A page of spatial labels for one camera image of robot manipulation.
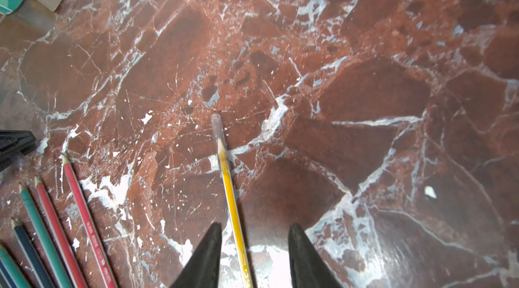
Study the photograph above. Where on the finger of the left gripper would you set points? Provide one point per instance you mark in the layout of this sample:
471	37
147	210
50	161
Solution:
15	144

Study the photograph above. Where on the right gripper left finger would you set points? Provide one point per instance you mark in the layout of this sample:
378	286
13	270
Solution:
203	267

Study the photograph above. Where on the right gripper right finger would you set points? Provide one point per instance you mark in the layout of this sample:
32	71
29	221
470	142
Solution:
306	266

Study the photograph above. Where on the yellow pencil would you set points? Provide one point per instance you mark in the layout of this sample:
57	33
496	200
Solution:
234	215

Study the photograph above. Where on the red pencil brown cap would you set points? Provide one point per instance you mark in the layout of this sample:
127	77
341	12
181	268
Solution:
59	235

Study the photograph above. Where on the grey clear pencil cap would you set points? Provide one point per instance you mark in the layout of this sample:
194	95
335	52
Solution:
218	133

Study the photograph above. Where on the green pencil pink cap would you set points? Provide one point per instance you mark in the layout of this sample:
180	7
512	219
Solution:
57	267

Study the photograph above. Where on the navy pencil purple cap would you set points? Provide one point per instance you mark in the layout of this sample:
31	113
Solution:
42	276

